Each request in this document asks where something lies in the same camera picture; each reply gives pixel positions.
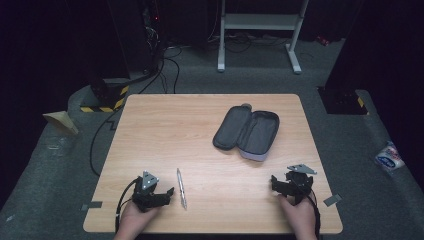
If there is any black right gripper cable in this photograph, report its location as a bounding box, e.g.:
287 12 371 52
306 190 322 240

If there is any long black floor cable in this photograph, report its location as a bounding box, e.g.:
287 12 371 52
88 56 182 178

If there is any open grey pencil case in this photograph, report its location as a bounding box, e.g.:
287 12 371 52
212 103 281 163

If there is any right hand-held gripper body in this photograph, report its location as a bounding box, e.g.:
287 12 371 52
282 163 318 205

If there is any small red object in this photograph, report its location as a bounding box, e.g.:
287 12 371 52
315 34 332 47

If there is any black yellow striped stand base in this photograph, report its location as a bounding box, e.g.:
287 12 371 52
79 77 130 114

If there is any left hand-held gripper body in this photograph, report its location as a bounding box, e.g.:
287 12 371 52
131 170 168 213

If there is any black stand base yellow mark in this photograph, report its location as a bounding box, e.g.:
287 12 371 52
317 86 370 116

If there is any silver pen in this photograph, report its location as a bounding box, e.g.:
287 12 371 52
176 167 188 211

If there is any beige cardboard piece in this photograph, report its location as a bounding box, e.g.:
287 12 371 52
42 110 80 136

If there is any dark equipment rack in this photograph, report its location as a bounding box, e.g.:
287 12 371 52
106 0 169 76

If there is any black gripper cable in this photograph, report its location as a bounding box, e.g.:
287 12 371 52
306 190 322 240
114 177 140 233

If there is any grey tape strip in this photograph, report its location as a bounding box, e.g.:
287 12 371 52
322 193 343 207
80 200 104 212

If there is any white metal stand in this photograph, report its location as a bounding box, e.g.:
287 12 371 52
216 0 310 75

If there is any person's right hand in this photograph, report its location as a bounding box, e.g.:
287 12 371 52
277 193 318 240

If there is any black cable bundle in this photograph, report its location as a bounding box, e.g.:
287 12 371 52
206 30 291 54

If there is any person's left hand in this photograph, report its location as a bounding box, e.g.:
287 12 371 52
114 200 160 240

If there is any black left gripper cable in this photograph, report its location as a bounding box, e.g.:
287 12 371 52
114 177 140 233

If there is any white packet blue print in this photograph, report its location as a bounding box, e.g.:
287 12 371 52
374 140 407 172

